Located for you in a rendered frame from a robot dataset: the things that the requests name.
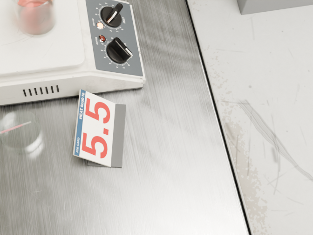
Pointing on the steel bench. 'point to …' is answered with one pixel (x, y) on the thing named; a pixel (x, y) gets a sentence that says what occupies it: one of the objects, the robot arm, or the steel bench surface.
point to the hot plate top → (41, 42)
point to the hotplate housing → (68, 76)
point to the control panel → (131, 63)
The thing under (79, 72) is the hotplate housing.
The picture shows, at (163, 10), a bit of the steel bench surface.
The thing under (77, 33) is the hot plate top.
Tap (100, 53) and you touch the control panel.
